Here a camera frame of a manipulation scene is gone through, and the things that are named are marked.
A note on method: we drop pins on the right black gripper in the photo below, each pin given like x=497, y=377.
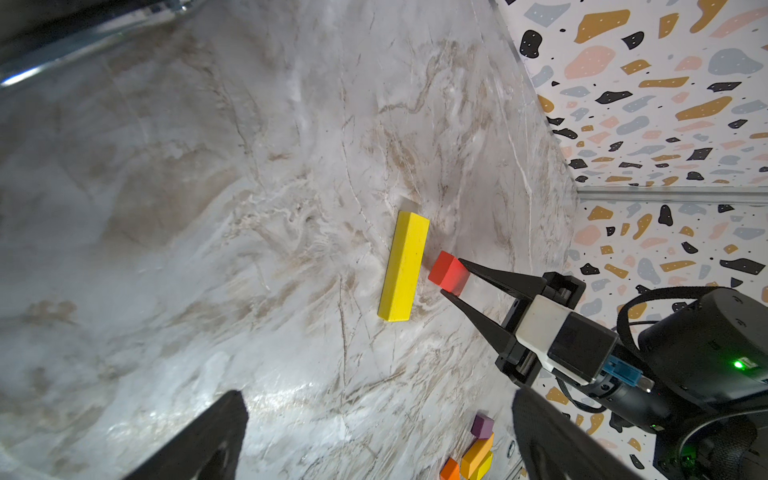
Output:
x=515, y=360

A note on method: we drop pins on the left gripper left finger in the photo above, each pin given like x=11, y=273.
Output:
x=207, y=448

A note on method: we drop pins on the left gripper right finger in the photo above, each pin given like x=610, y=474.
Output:
x=552, y=447

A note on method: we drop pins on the red block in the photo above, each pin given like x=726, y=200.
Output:
x=449, y=274

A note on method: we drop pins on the yellow long block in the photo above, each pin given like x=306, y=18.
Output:
x=403, y=269

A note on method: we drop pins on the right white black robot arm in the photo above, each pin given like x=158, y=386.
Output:
x=696, y=380

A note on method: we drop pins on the yellow short block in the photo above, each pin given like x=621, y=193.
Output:
x=483, y=467

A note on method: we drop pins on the purple block top right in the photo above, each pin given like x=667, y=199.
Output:
x=482, y=426

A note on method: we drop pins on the amber long block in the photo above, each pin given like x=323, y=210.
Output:
x=474, y=456

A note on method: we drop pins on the orange long block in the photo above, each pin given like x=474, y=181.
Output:
x=450, y=470

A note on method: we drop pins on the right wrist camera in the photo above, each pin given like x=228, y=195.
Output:
x=580, y=349

